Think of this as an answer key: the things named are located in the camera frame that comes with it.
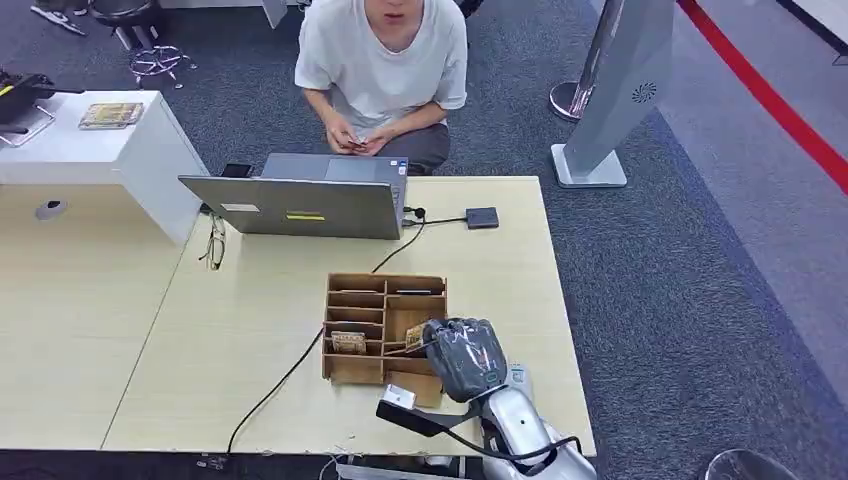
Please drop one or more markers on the person's left hand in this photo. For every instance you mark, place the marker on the person's left hand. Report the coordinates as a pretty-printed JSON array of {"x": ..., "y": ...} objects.
[{"x": 378, "y": 140}]

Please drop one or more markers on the person's right hand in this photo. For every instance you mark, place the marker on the person's right hand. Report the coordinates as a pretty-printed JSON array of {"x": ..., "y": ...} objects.
[{"x": 341, "y": 139}]

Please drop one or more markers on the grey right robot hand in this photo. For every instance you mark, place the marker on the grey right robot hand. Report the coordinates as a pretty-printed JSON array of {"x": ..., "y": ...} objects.
[{"x": 467, "y": 361}]

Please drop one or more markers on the small card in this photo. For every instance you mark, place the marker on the small card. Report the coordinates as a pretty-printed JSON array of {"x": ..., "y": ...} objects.
[{"x": 358, "y": 140}]

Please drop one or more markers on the printed card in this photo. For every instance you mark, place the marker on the printed card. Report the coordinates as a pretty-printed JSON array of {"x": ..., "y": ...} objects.
[{"x": 415, "y": 336}]

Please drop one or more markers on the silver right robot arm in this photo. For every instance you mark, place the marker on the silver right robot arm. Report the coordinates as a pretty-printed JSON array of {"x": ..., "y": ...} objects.
[{"x": 523, "y": 424}]

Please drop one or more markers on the person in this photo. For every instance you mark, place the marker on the person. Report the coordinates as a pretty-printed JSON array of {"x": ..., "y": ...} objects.
[{"x": 384, "y": 66}]

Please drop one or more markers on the grey laptop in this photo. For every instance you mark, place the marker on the grey laptop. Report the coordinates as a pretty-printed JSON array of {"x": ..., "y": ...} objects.
[{"x": 298, "y": 205}]

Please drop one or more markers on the black phone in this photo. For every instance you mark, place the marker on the black phone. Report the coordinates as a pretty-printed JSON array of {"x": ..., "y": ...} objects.
[{"x": 236, "y": 170}]

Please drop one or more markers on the wooden card box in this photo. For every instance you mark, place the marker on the wooden card box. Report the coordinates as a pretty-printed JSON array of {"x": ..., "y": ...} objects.
[{"x": 358, "y": 371}]

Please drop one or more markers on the black hub box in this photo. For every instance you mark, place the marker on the black hub box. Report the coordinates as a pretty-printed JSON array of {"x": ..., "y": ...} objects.
[{"x": 482, "y": 217}]

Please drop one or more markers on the eyeglasses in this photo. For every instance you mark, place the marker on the eyeglasses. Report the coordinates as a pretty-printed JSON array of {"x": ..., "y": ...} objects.
[{"x": 214, "y": 246}]

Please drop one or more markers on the chrome stool base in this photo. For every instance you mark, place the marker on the chrome stool base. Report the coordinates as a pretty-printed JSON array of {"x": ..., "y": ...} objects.
[{"x": 159, "y": 61}]

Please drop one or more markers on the flat card tray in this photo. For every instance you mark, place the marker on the flat card tray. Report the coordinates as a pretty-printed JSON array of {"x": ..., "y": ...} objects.
[{"x": 110, "y": 114}]

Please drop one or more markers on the grey kiosk stand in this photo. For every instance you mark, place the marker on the grey kiosk stand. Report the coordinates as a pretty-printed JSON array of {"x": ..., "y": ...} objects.
[{"x": 616, "y": 106}]

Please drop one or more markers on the white cabinet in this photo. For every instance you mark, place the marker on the white cabinet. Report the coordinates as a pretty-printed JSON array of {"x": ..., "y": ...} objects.
[{"x": 99, "y": 159}]

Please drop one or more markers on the black stool seat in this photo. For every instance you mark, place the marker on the black stool seat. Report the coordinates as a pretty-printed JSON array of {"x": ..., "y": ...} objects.
[{"x": 126, "y": 10}]

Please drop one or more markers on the grey desk grommet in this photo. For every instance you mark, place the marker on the grey desk grommet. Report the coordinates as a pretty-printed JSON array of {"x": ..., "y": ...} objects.
[{"x": 51, "y": 209}]

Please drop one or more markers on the round metal stool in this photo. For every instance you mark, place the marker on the round metal stool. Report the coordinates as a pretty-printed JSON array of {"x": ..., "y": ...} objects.
[{"x": 748, "y": 467}]

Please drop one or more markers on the silver stand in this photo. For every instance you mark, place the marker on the silver stand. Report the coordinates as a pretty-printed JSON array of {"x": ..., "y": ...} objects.
[{"x": 30, "y": 129}]

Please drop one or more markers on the black device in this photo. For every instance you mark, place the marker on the black device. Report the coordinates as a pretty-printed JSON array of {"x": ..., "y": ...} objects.
[{"x": 20, "y": 96}]

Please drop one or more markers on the red floor tape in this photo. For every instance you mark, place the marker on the red floor tape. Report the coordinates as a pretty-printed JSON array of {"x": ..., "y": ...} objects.
[{"x": 768, "y": 99}]

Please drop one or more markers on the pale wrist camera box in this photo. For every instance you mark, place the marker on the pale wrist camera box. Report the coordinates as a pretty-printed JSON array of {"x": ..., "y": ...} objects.
[{"x": 399, "y": 397}]

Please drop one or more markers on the black camera bracket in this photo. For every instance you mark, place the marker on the black camera bracket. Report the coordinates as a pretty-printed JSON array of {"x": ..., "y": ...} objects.
[{"x": 411, "y": 418}]

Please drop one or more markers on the chrome post with round base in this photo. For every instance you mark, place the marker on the chrome post with round base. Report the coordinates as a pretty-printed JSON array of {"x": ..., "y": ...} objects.
[{"x": 570, "y": 99}]

